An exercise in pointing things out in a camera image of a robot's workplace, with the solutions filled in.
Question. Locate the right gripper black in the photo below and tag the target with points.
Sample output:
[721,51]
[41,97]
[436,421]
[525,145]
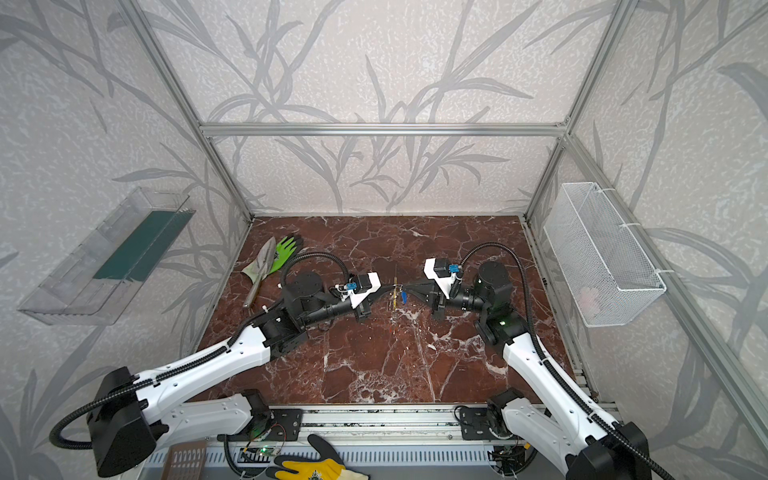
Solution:
[438,296]

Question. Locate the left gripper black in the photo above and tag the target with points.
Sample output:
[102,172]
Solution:
[362,306]

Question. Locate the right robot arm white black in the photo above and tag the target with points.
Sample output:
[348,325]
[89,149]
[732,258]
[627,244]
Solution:
[624,451]

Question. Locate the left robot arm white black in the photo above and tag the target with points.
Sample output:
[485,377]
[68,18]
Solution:
[133,415]

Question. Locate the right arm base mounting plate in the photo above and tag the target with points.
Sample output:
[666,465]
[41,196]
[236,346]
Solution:
[475,424]

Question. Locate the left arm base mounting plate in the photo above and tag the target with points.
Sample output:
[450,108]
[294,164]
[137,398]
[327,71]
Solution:
[276,425]

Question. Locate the green black work glove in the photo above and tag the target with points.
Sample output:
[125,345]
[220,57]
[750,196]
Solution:
[286,249]

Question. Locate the metal garden trowel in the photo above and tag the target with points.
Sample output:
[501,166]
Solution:
[258,269]

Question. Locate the yellow black work glove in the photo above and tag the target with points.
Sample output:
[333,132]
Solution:
[329,465]

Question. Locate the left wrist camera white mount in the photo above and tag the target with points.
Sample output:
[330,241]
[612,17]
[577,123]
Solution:
[359,288]

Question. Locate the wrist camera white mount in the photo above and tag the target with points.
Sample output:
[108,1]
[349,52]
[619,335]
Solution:
[359,288]
[443,272]

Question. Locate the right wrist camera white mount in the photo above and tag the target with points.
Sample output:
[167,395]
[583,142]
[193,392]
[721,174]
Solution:
[443,272]

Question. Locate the aluminium front rail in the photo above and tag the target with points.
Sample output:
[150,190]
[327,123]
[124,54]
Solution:
[399,424]

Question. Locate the white wire mesh basket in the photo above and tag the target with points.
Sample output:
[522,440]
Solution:
[609,275]

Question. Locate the clear plastic wall bin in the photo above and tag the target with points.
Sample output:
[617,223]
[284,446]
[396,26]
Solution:
[95,283]

